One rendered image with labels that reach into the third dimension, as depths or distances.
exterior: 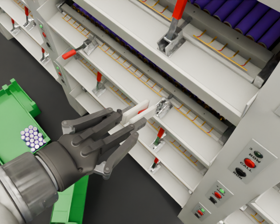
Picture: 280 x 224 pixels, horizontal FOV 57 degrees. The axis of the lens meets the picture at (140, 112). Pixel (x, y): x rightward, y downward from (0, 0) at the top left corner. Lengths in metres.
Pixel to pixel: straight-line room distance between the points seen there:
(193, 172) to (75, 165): 0.40
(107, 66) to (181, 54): 0.29
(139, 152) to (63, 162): 0.58
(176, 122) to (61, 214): 0.49
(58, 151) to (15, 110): 0.86
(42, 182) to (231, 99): 0.29
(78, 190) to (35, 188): 0.72
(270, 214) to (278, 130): 0.23
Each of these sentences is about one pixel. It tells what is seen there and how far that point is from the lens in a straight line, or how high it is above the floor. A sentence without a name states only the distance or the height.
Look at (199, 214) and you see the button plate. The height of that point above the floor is 0.26.
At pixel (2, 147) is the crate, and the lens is 1.23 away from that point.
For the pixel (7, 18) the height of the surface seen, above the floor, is 0.16.
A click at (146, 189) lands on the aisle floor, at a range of 1.08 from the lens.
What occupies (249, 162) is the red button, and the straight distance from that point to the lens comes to 0.44.
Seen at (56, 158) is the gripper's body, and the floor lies 0.68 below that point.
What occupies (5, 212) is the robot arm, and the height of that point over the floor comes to 0.71.
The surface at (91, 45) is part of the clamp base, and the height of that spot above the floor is 0.56.
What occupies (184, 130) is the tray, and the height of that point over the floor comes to 0.54.
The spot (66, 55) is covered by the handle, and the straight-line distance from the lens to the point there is 0.68.
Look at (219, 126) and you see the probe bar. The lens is 0.55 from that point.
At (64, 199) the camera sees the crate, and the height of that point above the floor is 0.20.
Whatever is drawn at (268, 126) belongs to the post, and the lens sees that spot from 0.37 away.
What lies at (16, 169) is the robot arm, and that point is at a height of 0.70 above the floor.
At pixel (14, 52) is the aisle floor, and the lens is 1.62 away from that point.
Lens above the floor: 1.04
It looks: 58 degrees down
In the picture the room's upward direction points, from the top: straight up
